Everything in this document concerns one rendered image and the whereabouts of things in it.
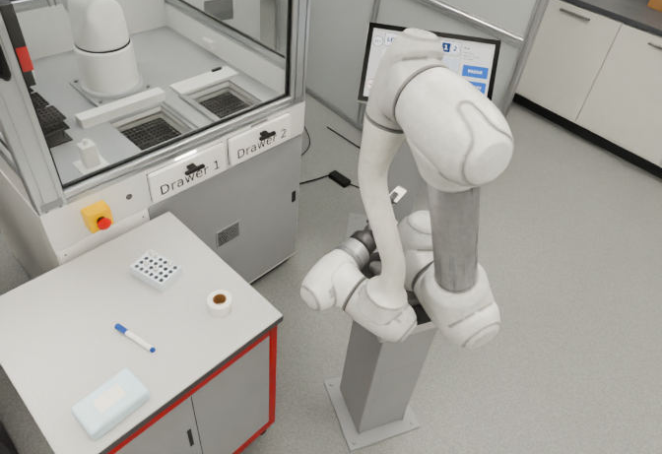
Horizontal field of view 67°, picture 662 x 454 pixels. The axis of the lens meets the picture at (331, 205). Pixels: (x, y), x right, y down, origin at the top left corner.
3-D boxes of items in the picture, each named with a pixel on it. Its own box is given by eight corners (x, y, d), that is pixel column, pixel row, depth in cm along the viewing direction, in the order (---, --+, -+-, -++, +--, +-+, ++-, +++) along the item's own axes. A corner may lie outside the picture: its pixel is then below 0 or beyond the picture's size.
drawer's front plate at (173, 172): (226, 168, 182) (225, 144, 175) (155, 203, 166) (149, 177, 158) (223, 166, 183) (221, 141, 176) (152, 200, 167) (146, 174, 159)
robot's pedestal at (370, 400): (419, 427, 201) (470, 313, 150) (350, 452, 191) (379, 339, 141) (387, 363, 221) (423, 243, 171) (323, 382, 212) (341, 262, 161)
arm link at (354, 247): (329, 263, 138) (342, 250, 141) (357, 281, 135) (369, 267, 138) (332, 242, 131) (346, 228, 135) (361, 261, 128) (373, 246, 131)
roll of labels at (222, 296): (232, 297, 147) (232, 289, 145) (231, 317, 142) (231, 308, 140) (208, 298, 146) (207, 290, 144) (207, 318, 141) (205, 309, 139)
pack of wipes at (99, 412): (130, 373, 127) (126, 363, 124) (152, 398, 123) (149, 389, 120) (72, 415, 118) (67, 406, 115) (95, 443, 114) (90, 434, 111)
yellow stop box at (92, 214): (115, 225, 154) (110, 207, 149) (93, 235, 150) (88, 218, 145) (107, 216, 157) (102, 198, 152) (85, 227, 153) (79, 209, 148)
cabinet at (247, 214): (297, 260, 261) (306, 131, 208) (110, 388, 202) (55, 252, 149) (191, 172, 307) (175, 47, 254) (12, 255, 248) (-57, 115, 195)
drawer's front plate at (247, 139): (291, 138, 201) (291, 113, 193) (231, 165, 184) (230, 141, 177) (288, 136, 201) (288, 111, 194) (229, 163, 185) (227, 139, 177)
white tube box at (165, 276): (182, 274, 152) (181, 266, 150) (163, 292, 146) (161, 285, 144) (152, 257, 156) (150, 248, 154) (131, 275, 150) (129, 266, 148)
